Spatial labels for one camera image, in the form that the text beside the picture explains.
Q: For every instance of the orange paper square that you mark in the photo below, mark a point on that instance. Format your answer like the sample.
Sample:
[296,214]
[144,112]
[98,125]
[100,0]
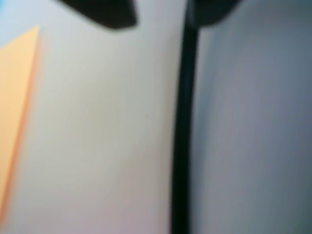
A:
[12,97]

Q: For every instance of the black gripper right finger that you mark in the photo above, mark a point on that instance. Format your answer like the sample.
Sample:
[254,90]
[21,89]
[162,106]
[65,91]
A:
[214,11]

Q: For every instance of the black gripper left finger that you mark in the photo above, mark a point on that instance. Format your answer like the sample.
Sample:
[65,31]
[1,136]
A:
[107,12]

